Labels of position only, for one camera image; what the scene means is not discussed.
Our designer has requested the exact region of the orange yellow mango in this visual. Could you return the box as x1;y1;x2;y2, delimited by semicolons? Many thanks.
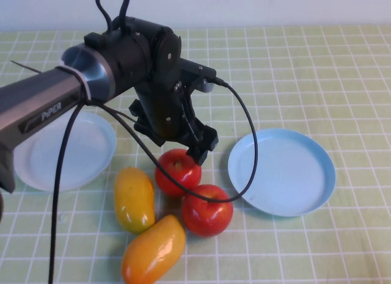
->
121;214;187;284

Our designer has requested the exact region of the white round plastic plate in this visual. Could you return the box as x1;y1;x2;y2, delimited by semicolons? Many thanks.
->
13;111;117;193

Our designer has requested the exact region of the green checked tablecloth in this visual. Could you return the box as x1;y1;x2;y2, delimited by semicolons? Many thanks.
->
0;24;391;284

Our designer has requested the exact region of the light blue round plate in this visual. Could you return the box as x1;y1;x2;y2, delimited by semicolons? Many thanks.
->
227;128;337;218

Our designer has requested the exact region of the red apple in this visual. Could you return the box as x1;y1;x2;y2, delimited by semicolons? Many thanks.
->
154;148;203;197
181;184;234;238

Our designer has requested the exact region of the black left arm loop cable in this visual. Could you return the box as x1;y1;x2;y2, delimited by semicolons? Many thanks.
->
95;0;133;34

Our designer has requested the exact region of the white zip tie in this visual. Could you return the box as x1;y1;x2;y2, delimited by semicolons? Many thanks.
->
57;64;92;101

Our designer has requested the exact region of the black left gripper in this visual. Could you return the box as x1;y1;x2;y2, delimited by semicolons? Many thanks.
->
128;81;218;167

